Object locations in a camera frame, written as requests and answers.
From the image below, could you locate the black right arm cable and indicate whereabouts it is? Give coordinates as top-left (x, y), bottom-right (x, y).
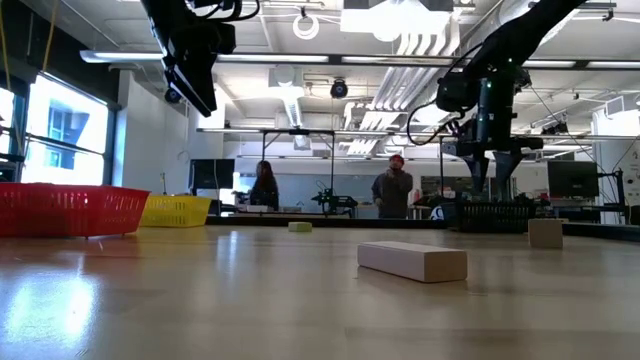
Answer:
top-left (405, 42), bottom-right (484, 148)

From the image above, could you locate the yellow plastic basket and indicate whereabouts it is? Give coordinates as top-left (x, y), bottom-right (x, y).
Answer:
top-left (140, 194), bottom-right (213, 229)

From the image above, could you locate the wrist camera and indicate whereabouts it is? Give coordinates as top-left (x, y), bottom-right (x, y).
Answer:
top-left (199, 22), bottom-right (237, 56)
top-left (434, 73), bottom-right (477, 114)

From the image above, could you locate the red plastic basket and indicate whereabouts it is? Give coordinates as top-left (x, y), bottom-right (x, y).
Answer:
top-left (0, 182), bottom-right (151, 239)

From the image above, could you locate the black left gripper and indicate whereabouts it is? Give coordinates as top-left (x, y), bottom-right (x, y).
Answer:
top-left (141, 0), bottom-right (220, 118)

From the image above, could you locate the yellow cable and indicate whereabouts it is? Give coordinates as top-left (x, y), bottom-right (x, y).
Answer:
top-left (0, 0), bottom-right (60, 94)

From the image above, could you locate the black plastic basket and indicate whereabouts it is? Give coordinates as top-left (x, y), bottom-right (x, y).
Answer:
top-left (442, 201), bottom-right (537, 234)

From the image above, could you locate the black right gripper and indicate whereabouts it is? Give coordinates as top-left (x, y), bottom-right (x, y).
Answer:
top-left (442, 124), bottom-right (545, 194)

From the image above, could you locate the large window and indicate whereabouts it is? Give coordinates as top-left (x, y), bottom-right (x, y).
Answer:
top-left (0, 74), bottom-right (117, 187)

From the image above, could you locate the person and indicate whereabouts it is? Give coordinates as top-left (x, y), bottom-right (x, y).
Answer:
top-left (248, 159), bottom-right (280, 212)
top-left (370, 153), bottom-right (415, 220)

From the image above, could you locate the white ceiling air unit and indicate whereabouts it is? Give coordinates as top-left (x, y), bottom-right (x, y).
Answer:
top-left (339, 0), bottom-right (461, 56)

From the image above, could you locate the black aluminium rig frame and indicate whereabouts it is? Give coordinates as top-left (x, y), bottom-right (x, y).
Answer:
top-left (204, 213), bottom-right (640, 242)

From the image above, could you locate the natural wood cube block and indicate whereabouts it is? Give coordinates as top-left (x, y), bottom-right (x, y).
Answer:
top-left (528, 218), bottom-right (565, 250)

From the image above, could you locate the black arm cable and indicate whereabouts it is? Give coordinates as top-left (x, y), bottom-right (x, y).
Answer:
top-left (187, 0), bottom-right (262, 23)
top-left (405, 42), bottom-right (484, 148)

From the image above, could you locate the long natural wood block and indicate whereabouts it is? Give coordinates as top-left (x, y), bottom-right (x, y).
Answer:
top-left (357, 241), bottom-right (469, 285)

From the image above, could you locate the white hanging ring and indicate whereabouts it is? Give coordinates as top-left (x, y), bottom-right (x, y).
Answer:
top-left (292, 12), bottom-right (321, 41)

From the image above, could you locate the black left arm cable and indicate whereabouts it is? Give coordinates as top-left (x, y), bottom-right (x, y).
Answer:
top-left (187, 0), bottom-right (262, 23)

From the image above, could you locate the black computer monitor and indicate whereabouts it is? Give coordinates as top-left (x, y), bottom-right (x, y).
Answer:
top-left (188, 158), bottom-right (236, 191)
top-left (547, 159), bottom-right (600, 199)

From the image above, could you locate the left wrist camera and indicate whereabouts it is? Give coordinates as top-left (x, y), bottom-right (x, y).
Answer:
top-left (199, 22), bottom-right (237, 56)

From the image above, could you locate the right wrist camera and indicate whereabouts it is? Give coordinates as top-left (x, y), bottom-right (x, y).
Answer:
top-left (434, 73), bottom-right (477, 114)

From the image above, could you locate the long ceiling light bar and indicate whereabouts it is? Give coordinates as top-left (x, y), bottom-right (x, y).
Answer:
top-left (79, 49), bottom-right (640, 70)

